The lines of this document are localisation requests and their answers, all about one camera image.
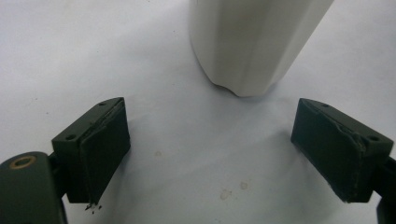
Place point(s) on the cream pump bottle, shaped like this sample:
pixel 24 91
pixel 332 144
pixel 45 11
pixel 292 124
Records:
pixel 249 43

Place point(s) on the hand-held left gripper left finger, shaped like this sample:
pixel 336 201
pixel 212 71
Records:
pixel 93 155

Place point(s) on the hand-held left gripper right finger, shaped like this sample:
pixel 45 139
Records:
pixel 339 155

